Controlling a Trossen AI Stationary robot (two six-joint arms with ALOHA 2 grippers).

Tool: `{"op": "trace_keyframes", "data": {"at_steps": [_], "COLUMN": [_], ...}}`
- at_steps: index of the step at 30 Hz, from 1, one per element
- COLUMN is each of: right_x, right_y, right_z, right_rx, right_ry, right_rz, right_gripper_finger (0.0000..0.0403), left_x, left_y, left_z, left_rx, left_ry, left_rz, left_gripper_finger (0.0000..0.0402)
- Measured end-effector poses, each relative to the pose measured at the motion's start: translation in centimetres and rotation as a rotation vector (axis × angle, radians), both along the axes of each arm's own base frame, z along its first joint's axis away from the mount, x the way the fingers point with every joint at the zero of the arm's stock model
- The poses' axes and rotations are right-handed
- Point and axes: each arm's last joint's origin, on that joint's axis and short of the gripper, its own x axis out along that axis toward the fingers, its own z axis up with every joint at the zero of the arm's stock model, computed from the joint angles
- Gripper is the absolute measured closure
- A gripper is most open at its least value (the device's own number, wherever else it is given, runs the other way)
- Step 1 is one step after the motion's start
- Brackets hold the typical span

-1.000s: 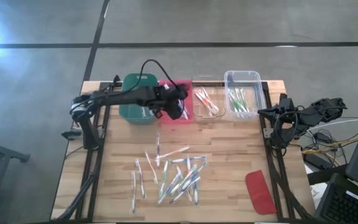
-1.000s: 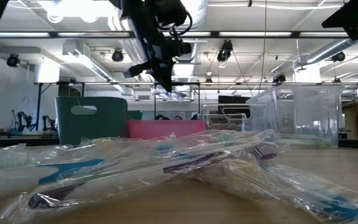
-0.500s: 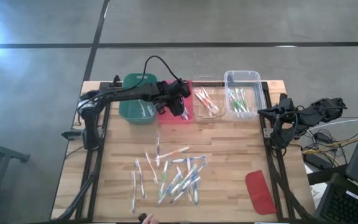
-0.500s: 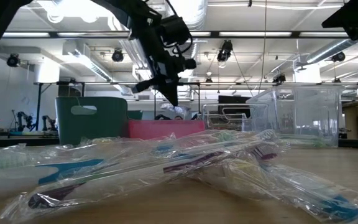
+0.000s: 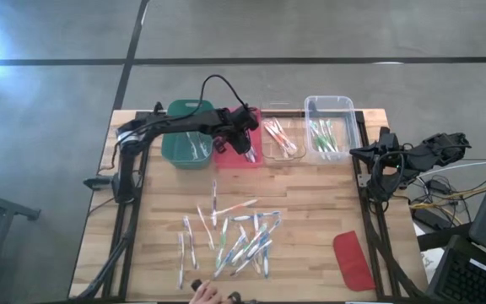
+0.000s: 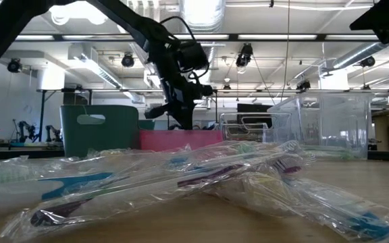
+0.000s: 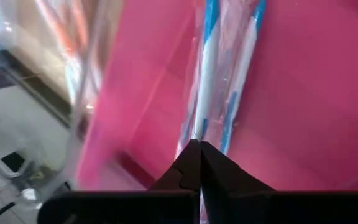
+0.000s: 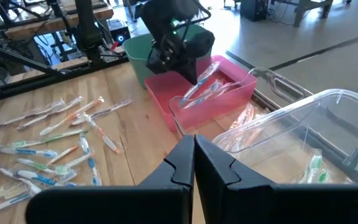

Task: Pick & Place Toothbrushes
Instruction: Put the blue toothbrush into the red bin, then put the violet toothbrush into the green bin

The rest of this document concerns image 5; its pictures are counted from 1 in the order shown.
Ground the yellow cable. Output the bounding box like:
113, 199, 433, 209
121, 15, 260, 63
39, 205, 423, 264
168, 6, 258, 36
409, 185, 486, 212

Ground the black metal stand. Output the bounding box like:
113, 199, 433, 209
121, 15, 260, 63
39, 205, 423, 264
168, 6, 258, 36
0, 184, 41, 304

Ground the green plastic bin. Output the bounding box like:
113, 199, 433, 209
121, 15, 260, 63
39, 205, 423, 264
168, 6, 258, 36
161, 100, 216, 171

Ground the pink plastic bin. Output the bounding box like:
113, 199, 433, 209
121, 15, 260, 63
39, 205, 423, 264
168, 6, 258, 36
213, 107, 264, 170

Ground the black laptop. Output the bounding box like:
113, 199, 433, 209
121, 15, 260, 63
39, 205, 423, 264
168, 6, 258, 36
426, 234, 486, 304

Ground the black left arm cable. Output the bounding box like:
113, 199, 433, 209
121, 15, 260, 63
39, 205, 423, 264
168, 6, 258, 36
199, 74, 249, 114

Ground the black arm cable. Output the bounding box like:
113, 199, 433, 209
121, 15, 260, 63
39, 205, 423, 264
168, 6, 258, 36
370, 151, 405, 200
199, 74, 249, 114

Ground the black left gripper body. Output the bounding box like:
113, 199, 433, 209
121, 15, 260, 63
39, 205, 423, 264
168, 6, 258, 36
215, 107, 261, 140

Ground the person's hand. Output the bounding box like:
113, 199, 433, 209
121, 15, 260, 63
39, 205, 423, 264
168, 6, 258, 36
188, 280, 227, 304

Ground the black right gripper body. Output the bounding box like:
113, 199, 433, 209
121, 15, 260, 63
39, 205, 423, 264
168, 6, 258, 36
369, 133, 417, 174

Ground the black power strip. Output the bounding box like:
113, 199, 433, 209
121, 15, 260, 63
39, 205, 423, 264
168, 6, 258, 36
411, 208, 442, 231

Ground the white cable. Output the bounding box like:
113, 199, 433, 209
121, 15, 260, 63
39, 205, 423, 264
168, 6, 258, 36
419, 159, 486, 178

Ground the white paper sheet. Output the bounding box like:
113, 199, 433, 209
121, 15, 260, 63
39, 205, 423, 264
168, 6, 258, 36
419, 248, 446, 275

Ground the clear plastic bin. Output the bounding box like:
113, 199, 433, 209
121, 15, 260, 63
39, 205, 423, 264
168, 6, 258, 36
261, 110, 308, 166

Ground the green white toothbrush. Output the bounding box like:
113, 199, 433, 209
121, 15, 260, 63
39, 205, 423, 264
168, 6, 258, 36
325, 119, 339, 153
316, 120, 336, 154
186, 131, 200, 160
215, 217, 230, 269
309, 121, 328, 160
194, 131, 208, 161
230, 222, 269, 265

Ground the red plastic lid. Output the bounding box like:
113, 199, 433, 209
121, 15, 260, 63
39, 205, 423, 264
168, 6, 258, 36
332, 230, 377, 292

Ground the frosted clear plastic tub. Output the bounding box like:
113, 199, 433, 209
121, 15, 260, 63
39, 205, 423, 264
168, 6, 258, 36
304, 95, 361, 166

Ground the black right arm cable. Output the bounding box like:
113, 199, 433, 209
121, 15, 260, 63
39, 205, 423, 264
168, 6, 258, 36
370, 151, 405, 200

